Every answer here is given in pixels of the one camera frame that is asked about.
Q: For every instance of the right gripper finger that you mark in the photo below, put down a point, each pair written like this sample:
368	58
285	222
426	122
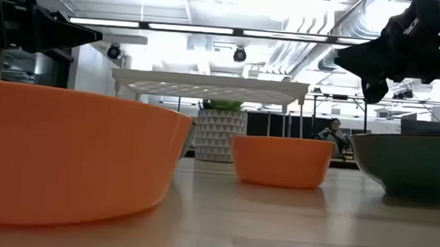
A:
375	91
365	57

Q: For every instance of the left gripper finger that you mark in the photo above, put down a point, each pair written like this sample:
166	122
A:
61	33

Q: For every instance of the floral blue ceramic bowl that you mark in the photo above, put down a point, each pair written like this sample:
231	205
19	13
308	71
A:
412	166

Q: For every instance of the orange plastic mini bowl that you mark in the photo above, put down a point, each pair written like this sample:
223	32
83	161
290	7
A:
69	148
280	161

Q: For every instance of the ceiling light strip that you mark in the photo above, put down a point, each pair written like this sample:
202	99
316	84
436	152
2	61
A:
355	41
284	35
103	22
191	28

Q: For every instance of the round black ceiling lamp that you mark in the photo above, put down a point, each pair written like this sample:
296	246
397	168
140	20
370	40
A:
240	54
113	51

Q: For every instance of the dark computer monitor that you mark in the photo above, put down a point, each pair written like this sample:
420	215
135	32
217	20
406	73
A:
422	127

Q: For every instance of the person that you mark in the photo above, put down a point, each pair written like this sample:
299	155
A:
332	135

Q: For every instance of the black background partition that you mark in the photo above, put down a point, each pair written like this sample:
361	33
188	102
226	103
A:
258	124

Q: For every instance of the green succulent plant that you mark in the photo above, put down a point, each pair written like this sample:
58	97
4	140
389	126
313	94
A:
227	105

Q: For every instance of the grey geometric plant pot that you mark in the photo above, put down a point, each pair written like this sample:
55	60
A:
219	135

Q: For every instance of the dark spiky air plant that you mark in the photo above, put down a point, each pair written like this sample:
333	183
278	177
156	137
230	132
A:
206	104

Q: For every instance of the black frame background table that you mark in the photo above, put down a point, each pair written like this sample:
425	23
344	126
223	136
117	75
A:
365	113

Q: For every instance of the black aluminium table frame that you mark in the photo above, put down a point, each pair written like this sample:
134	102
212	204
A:
344	164

